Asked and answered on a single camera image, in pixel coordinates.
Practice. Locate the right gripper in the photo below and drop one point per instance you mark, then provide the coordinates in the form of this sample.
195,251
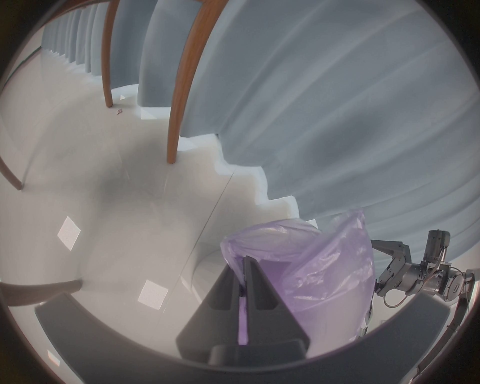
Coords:
401,277

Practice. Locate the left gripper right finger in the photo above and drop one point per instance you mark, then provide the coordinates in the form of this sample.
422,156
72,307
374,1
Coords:
273,322

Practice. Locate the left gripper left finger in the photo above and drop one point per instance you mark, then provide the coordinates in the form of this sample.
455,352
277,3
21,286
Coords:
210,322

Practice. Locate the white trash bin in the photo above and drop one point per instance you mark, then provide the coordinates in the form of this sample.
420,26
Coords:
206,273

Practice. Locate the purple plastic bag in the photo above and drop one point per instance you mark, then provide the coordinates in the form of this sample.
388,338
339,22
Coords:
318,270

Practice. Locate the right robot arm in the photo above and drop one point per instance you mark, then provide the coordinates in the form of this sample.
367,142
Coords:
455,287

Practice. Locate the pale blue curtain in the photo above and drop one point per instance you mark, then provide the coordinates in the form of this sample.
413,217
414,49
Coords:
318,112

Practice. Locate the wooden chair with white cushions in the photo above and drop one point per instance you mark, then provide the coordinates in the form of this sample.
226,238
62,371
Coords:
183,93

